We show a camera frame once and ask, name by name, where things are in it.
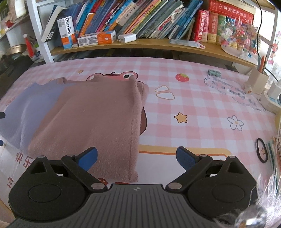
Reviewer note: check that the row of colourful books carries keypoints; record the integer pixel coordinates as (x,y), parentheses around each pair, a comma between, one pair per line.
(140,17)

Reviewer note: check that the white canvas bag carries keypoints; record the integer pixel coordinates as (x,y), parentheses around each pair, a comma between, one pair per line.
(17,9)

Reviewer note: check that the small teal eraser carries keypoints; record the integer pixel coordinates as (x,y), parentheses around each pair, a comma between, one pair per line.
(214,72)

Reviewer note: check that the cartoon wall sticker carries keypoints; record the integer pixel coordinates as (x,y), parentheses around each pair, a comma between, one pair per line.
(274,47)

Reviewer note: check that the fluffy pale fur trim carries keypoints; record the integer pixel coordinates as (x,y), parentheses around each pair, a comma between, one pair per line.
(269,193)

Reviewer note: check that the lying red thick dictionary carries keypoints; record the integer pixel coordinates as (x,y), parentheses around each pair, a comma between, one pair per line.
(230,7)

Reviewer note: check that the standing red thick dictionary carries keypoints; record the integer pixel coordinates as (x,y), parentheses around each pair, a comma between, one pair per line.
(200,26)

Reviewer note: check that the gold round tin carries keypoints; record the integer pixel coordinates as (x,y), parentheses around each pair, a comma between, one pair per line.
(17,49)

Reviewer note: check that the black bag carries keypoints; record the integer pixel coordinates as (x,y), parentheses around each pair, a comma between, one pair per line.
(15,70)

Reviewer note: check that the white power strip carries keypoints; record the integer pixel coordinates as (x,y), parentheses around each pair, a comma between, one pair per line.
(271,104)

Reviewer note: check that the white charger plug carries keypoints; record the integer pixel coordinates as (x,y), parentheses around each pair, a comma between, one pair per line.
(128,38)

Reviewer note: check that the white cube charger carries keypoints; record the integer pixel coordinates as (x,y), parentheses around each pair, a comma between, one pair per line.
(275,89)

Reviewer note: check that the stack of magazines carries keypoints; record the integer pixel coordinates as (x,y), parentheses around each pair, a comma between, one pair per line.
(275,151)

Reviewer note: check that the red spray bottle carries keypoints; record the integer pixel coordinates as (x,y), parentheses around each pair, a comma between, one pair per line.
(29,47)

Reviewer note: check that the long white orange box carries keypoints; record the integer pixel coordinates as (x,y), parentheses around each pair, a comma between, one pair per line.
(96,39)

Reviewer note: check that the beige pen holder box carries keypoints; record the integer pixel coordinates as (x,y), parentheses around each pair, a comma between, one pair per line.
(258,82)

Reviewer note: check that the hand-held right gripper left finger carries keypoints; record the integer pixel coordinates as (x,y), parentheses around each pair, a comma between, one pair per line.
(87,159)

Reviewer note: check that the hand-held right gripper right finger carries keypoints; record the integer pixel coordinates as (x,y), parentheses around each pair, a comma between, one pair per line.
(186,159)

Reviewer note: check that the white plate of colourful trinkets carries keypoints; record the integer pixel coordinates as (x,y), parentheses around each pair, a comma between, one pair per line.
(239,39)

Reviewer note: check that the tall white orange box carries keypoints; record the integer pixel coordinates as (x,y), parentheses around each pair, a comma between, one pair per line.
(64,30)

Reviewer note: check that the pink and lavender sweater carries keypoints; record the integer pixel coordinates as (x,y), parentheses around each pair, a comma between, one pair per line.
(98,122)

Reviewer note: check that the white and wood bookshelf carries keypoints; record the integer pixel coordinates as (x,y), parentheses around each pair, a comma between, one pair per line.
(41,32)

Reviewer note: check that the pale blue flat packet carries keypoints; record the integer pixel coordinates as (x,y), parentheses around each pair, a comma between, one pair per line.
(186,43)

